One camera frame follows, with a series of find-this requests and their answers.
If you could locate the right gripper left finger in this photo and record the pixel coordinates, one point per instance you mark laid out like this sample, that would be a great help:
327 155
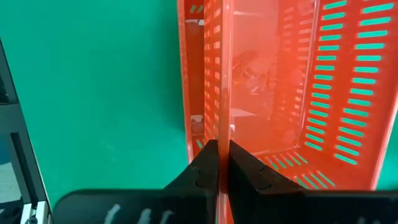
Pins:
155 208

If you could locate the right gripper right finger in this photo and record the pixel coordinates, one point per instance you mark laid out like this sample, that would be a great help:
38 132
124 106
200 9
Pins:
295 208

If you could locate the red plastic basket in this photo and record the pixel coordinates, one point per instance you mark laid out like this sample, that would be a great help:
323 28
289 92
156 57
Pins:
194 77
264 93

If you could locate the green table mat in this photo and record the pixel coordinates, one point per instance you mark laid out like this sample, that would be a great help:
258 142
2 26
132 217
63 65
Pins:
93 93

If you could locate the silver corner bracket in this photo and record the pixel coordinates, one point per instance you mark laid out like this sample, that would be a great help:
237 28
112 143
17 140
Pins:
35 214

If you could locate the black aluminium table frame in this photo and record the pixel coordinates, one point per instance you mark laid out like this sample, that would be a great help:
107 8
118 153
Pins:
18 140

